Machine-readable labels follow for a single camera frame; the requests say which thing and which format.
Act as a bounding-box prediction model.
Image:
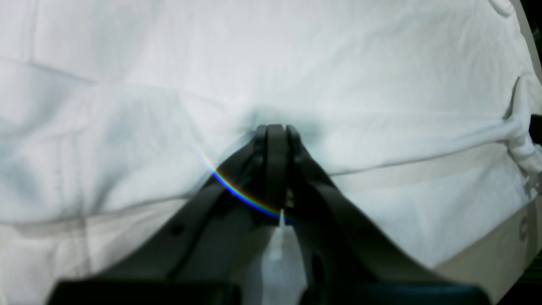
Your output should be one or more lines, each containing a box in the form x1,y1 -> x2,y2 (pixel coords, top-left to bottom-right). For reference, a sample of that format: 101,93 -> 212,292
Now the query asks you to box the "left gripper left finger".
47,125 -> 288,305

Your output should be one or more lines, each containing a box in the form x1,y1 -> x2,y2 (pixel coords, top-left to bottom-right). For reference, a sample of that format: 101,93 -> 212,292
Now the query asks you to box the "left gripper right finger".
286,125 -> 490,305

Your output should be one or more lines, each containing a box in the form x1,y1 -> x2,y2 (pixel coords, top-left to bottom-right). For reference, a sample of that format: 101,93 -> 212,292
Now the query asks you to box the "white T-shirt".
1,0 -> 541,305

